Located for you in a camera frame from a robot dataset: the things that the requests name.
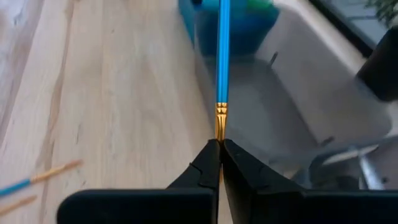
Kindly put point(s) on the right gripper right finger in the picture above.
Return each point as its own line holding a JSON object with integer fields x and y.
{"x": 280, "y": 205}

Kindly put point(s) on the blue plastic tray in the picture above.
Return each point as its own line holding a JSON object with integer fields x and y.
{"x": 248, "y": 31}

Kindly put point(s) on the grey translucent plastic bin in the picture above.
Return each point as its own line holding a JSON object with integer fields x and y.
{"x": 295, "y": 93}
{"x": 342, "y": 177}

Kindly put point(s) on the small potted green plant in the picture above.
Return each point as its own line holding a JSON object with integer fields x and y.
{"x": 382, "y": 68}

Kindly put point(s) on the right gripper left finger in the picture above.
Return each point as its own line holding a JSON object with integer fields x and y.
{"x": 155, "y": 205}

